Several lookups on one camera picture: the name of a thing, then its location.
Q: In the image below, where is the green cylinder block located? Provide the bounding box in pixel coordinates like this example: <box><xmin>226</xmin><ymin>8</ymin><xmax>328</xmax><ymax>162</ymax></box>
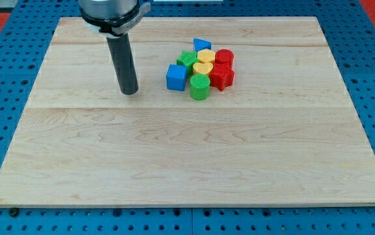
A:
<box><xmin>190</xmin><ymin>74</ymin><xmax>210</xmax><ymax>101</ymax></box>

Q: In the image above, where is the blue cube block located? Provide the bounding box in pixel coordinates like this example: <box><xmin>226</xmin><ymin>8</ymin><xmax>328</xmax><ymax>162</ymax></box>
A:
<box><xmin>166</xmin><ymin>64</ymin><xmax>188</xmax><ymax>91</ymax></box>

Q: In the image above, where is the yellow heart block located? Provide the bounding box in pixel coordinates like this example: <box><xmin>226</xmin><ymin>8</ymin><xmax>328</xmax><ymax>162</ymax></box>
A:
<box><xmin>193</xmin><ymin>63</ymin><xmax>214</xmax><ymax>76</ymax></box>

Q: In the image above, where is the red star block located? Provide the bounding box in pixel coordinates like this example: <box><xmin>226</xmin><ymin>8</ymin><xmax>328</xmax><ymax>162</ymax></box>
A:
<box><xmin>209</xmin><ymin>63</ymin><xmax>235</xmax><ymax>91</ymax></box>

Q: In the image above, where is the green star block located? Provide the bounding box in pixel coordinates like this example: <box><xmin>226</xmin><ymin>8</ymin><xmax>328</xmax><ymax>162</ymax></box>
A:
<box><xmin>176</xmin><ymin>51</ymin><xmax>200</xmax><ymax>76</ymax></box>

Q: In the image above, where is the yellow hexagon block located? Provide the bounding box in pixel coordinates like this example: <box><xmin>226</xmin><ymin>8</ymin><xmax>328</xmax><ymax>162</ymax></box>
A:
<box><xmin>197</xmin><ymin>49</ymin><xmax>216</xmax><ymax>63</ymax></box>

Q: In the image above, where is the red cylinder block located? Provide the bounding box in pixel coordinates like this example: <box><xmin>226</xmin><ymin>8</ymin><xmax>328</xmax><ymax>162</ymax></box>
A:
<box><xmin>215</xmin><ymin>49</ymin><xmax>235</xmax><ymax>69</ymax></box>

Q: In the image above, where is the blue triangle block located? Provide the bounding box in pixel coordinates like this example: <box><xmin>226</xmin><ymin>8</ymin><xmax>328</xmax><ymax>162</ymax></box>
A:
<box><xmin>193</xmin><ymin>38</ymin><xmax>212</xmax><ymax>52</ymax></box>

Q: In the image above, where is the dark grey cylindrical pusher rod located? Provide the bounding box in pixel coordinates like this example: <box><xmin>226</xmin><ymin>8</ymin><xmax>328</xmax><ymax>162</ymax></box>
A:
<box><xmin>106</xmin><ymin>34</ymin><xmax>139</xmax><ymax>95</ymax></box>

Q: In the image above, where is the light wooden board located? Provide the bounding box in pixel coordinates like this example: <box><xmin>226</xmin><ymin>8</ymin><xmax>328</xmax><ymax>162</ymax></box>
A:
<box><xmin>0</xmin><ymin>17</ymin><xmax>375</xmax><ymax>208</ymax></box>

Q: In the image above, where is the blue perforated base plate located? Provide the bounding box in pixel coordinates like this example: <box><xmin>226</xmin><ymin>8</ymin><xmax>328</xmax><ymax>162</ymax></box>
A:
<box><xmin>0</xmin><ymin>0</ymin><xmax>375</xmax><ymax>234</ymax></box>

